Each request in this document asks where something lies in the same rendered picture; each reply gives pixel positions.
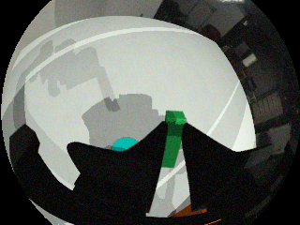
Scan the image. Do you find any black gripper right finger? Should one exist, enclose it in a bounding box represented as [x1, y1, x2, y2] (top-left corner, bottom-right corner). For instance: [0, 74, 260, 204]
[181, 123, 274, 211]

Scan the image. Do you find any green rectangular post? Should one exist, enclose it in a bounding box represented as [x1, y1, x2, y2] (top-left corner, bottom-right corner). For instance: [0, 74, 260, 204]
[161, 112, 187, 168]

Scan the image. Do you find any cyan circle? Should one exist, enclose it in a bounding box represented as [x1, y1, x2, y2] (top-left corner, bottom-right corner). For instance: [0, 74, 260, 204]
[112, 138, 138, 151]

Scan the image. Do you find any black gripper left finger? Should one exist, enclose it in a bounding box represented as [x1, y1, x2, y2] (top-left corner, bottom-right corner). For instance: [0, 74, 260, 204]
[67, 120, 169, 214]

